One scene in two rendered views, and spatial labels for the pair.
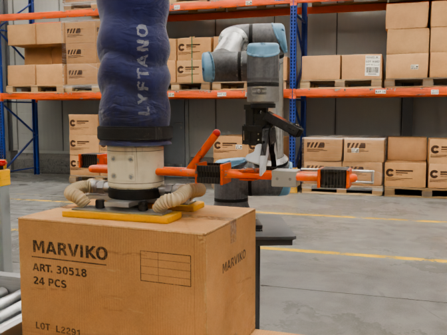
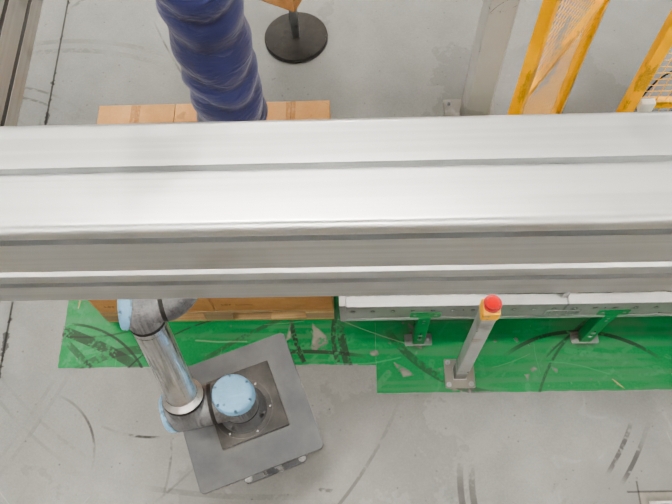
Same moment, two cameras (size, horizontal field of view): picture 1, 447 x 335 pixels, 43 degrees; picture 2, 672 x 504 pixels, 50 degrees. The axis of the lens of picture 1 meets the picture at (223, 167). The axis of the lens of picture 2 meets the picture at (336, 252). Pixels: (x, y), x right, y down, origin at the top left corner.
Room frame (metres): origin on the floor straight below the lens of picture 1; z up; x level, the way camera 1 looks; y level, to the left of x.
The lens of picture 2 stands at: (3.17, 0.22, 3.59)
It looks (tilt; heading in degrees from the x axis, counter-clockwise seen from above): 66 degrees down; 166
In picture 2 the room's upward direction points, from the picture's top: 5 degrees counter-clockwise
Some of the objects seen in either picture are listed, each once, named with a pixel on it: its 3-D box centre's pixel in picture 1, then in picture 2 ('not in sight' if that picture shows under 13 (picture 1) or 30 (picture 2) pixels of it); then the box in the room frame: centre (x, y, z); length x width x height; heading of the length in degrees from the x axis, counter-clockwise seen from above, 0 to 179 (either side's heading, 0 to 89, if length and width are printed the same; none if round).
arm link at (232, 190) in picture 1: (233, 177); (233, 398); (2.46, -0.04, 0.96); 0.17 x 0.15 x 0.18; 84
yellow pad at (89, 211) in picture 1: (121, 209); not in sight; (1.61, 0.30, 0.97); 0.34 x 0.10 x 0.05; 72
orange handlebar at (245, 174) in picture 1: (209, 168); not in sight; (1.75, 0.04, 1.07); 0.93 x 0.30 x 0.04; 72
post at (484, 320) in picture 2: (3, 280); (473, 344); (2.45, 0.99, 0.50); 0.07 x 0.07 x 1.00; 72
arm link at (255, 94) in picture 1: (262, 95); not in sight; (1.59, -0.11, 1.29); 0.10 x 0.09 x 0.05; 162
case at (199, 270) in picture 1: (142, 276); not in sight; (1.69, 0.25, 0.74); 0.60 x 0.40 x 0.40; 68
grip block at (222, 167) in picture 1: (213, 173); not in sight; (1.62, 0.03, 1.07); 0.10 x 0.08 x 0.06; 162
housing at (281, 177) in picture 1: (286, 177); not in sight; (1.55, -0.17, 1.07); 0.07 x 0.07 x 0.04; 72
